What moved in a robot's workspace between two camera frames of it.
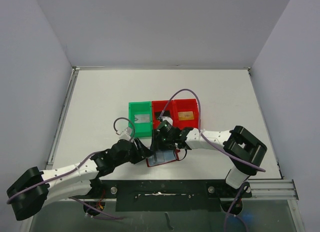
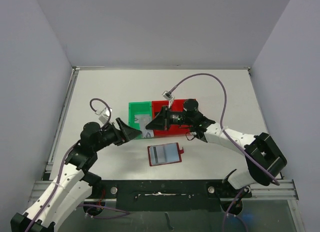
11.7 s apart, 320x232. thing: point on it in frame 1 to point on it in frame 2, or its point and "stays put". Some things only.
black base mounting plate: x=168 y=195 stays put
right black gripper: x=157 y=144 to x=165 y=117
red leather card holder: x=162 y=156 stays put
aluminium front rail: x=272 y=189 stays put
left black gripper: x=142 y=151 to x=125 y=133
